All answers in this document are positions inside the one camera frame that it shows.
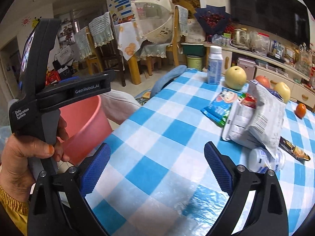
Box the large yellow pear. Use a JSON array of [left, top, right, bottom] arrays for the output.
[[225, 65, 247, 90]]

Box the large silver snack bag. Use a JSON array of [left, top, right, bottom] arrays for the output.
[[246, 80, 286, 158]]

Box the glass kettle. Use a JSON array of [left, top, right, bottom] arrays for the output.
[[232, 28, 248, 46]]

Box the dining table with cloth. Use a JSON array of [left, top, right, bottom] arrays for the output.
[[114, 21, 145, 85]]

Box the small yellow pear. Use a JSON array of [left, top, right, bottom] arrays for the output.
[[273, 82, 291, 103]]

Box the yellow sleeve forearm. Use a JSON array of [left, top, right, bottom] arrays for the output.
[[1, 187, 29, 235]]

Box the wooden chair lace cover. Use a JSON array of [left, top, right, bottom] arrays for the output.
[[166, 5, 188, 67]]

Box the green waste bin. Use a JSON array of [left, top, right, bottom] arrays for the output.
[[186, 55, 203, 71]]

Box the mesh food cover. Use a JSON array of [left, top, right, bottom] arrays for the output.
[[131, 0, 173, 44]]

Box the black television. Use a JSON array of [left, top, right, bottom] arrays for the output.
[[230, 0, 310, 46]]

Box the blue chair cushion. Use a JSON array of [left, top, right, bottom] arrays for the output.
[[150, 65, 187, 98]]

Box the blue checkered tablecloth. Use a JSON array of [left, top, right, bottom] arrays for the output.
[[84, 68, 315, 236]]

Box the dark blue flower bouquet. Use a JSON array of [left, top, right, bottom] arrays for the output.
[[194, 5, 234, 42]]

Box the grey white stool cushion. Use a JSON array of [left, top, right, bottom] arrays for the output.
[[100, 89, 142, 125]]

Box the small white yogurt bottle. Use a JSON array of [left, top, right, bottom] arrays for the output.
[[247, 147, 286, 174]]

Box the small orange tangerine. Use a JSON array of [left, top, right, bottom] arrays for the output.
[[294, 103, 307, 119]]

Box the dark wooden chair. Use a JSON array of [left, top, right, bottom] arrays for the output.
[[89, 12, 126, 87]]

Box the person's left hand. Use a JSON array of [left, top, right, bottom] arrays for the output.
[[0, 116, 70, 203]]

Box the white tv cabinet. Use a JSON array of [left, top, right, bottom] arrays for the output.
[[180, 41, 315, 111]]

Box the blue cartoon snack packet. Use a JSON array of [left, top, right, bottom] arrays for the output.
[[201, 87, 246, 127]]

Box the white blue milk bottle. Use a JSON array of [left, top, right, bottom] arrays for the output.
[[207, 45, 223, 85]]

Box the pink plastic basin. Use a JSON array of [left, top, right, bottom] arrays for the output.
[[60, 95, 113, 165]]

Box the red candy wrapper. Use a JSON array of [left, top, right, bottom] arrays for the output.
[[241, 93, 257, 109]]

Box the black orange snack wrapper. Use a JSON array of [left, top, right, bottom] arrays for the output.
[[279, 137, 311, 161]]

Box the cartoon floor mat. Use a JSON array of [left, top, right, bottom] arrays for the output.
[[134, 89, 151, 105]]

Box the red apple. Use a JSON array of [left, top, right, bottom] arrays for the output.
[[255, 75, 270, 89]]

